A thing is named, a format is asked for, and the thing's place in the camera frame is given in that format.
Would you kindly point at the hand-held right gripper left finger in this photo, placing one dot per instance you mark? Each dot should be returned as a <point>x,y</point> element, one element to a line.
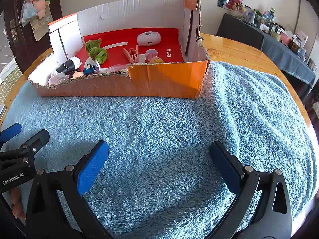
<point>92,165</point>

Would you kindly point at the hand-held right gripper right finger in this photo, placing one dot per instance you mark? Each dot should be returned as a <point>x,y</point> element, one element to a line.
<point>225,165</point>

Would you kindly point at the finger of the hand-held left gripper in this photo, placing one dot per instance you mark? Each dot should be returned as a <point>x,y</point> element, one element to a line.
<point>37,139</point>
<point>10,132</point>

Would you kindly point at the clear plastic case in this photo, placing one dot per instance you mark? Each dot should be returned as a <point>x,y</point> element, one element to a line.
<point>57,79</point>

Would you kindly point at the black and white figurine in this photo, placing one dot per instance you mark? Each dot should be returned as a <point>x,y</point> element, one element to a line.
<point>66,67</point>

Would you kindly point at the black-haired doll figurine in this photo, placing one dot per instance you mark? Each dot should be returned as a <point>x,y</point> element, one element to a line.
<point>88,70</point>

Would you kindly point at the clear round plastic lid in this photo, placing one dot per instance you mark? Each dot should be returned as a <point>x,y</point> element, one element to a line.
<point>116,68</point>

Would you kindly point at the green scrunchie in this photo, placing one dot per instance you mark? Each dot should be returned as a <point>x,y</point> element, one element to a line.
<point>91,45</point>
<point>99,54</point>

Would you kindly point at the orange cardboard box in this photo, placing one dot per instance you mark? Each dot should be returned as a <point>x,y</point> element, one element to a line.
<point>164,79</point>

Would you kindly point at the pink clothes peg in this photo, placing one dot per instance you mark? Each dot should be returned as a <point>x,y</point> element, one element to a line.
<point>130,53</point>

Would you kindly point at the pink oval handheld device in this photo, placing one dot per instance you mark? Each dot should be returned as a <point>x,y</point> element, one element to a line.
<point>148,38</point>

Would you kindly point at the person's left hand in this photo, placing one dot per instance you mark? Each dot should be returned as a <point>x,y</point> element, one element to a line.
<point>17,204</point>

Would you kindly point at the blue fluffy towel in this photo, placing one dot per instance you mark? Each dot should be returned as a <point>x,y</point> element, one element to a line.
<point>162,129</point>

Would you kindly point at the beige paper bag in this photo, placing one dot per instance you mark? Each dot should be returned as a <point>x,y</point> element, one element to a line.
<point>42,28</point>

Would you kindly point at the clear plastic bag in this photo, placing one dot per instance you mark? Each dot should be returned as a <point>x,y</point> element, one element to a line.
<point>27,13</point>

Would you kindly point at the dark wooden door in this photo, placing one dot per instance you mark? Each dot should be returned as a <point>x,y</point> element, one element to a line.
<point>15,10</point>

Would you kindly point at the red paper sheet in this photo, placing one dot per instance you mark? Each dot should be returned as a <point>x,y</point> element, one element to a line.
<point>117,38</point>

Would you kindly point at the cluttered side table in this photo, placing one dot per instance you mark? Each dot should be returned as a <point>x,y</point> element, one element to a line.
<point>274,27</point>

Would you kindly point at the red plush dragon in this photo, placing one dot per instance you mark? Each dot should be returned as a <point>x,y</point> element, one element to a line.
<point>234,1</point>

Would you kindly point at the white wardrobe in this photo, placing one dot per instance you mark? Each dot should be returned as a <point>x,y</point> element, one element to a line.
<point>305,20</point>

